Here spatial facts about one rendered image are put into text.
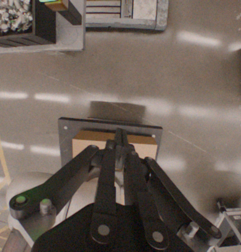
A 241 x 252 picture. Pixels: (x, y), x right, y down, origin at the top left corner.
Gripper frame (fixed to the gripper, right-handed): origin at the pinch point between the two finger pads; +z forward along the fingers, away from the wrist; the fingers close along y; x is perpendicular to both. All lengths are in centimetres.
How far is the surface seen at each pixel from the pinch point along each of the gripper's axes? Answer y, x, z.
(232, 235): 130, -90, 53
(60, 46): -22.8, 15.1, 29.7
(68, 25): -21.7, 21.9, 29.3
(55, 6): -19.2, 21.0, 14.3
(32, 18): -26.3, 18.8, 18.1
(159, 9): 9, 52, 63
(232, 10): 53, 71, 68
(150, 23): 6, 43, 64
